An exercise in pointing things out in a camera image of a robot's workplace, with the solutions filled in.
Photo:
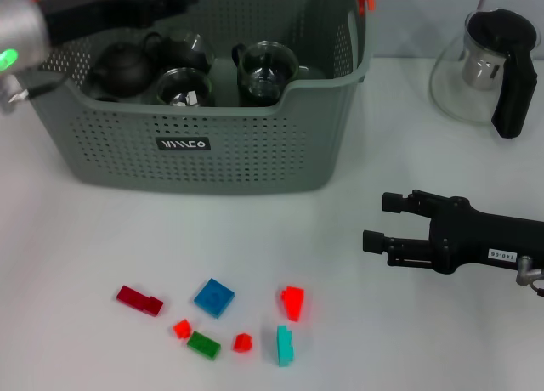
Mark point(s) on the blue square building brick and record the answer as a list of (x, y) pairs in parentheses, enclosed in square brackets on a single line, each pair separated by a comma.
[(214, 297)]

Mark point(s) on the teal building brick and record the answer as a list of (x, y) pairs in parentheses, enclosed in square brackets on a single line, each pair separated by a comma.
[(284, 346)]

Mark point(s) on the green building brick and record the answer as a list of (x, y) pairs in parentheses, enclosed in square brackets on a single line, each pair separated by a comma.
[(204, 344)]

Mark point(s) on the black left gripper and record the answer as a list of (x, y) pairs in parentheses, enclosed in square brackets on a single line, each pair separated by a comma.
[(93, 13)]

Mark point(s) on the glass teacup with black base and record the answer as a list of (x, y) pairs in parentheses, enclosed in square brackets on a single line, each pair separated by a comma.
[(248, 101), (170, 87), (265, 72), (178, 51)]

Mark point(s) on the red wedge building brick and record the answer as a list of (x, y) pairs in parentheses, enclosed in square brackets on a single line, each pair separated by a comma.
[(294, 304)]

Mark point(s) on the small red building brick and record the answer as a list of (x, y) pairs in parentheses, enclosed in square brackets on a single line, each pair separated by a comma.
[(183, 329), (243, 343)]

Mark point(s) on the dark red building brick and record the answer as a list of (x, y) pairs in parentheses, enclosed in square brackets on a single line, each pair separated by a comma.
[(140, 301)]

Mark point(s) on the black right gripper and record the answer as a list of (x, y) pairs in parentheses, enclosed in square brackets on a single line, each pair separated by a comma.
[(476, 236)]

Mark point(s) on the grey perforated storage basket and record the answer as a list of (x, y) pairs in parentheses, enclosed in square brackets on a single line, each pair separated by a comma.
[(255, 170)]

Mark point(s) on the black clay teapot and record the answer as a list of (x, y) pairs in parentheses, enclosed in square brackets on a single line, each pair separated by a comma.
[(123, 70)]

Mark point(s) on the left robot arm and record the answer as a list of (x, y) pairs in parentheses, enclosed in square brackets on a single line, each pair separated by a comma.
[(21, 34)]

